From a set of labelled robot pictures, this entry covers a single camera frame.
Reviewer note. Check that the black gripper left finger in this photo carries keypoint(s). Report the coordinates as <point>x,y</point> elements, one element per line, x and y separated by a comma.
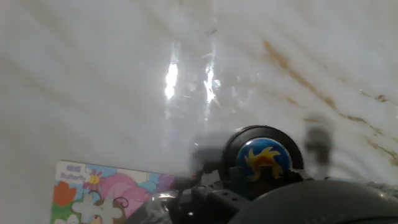
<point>217,203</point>

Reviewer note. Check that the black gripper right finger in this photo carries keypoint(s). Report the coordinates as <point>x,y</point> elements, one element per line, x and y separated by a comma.
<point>298,175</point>

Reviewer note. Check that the black puck with blue sticker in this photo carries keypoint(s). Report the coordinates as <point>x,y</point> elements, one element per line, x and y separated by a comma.
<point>262,152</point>

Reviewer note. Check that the colourful cartoon jigsaw puzzle board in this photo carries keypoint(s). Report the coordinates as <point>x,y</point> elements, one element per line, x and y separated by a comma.
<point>109,193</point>

